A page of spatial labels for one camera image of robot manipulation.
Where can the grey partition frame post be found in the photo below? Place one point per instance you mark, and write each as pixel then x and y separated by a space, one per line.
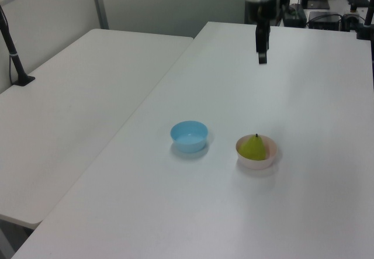
pixel 99 3

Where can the green pear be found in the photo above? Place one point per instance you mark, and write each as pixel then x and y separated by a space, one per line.
pixel 253 149

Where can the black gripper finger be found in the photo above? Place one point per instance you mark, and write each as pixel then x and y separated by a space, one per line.
pixel 262 58
pixel 262 38

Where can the white side table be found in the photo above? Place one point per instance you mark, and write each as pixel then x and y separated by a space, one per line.
pixel 67 113

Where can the black device with green light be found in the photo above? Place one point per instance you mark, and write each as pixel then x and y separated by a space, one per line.
pixel 293 15

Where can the black clamp stand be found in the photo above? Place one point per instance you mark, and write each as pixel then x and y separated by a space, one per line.
pixel 365 25

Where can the black camera stand pole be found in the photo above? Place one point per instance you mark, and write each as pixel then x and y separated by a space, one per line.
pixel 13 57

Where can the black electronics box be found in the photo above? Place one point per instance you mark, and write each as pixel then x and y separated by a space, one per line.
pixel 324 20

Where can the blue plastic bowl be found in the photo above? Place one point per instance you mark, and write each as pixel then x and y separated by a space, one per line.
pixel 189 143

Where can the pink plastic bowl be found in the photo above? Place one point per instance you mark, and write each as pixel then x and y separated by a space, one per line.
pixel 257 162

